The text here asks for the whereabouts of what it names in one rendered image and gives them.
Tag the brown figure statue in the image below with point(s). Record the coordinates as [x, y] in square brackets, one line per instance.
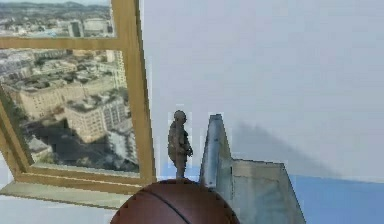
[179, 143]

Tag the brown basketball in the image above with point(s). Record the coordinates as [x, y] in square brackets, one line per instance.
[175, 205]

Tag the grey metal angular object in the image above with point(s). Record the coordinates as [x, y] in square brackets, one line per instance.
[260, 190]

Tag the wooden framed window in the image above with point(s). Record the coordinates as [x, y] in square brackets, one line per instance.
[76, 100]

